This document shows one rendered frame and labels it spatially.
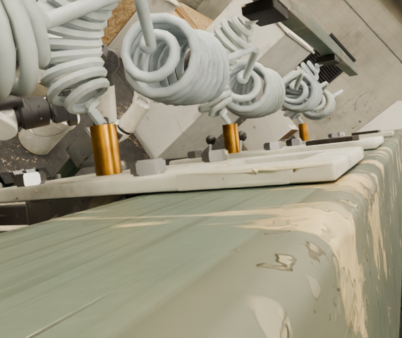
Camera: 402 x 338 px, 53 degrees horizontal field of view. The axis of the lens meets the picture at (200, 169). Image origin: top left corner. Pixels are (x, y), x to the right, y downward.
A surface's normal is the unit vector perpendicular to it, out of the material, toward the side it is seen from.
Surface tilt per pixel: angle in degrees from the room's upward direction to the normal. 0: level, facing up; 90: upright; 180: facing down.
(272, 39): 90
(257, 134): 90
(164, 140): 90
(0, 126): 83
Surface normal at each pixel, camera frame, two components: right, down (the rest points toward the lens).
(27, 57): 0.31, 0.74
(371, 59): -0.48, 0.07
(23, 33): 0.35, 0.40
